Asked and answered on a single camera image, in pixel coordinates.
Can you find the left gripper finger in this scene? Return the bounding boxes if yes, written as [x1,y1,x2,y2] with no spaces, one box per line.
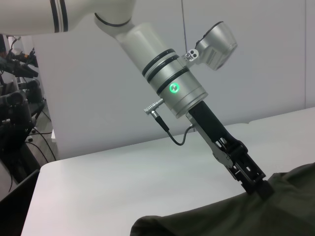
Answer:
[235,144,275,200]

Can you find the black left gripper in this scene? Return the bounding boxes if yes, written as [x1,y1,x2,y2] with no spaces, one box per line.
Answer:
[186,100,257,196]

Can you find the dark green FREE t-shirt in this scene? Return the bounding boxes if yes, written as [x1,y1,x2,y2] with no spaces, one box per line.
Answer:
[129,161,315,236]

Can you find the dark flat panel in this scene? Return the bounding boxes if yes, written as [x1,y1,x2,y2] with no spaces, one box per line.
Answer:
[0,169,41,236]

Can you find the black background machine rig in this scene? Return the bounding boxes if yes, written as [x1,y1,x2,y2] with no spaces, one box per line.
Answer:
[0,34,48,151]

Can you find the left gripper cable with plug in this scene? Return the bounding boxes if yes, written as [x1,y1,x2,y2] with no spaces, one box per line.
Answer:
[143,98,197,146]

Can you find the silver camera mount bracket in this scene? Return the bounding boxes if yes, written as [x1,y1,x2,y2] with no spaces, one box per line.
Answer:
[181,49,200,66]

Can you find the silver rounded camera housing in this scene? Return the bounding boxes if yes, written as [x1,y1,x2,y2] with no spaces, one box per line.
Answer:
[195,21,238,71]

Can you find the black floor cables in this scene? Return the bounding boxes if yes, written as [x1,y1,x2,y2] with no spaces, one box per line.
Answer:
[24,110,60,165]

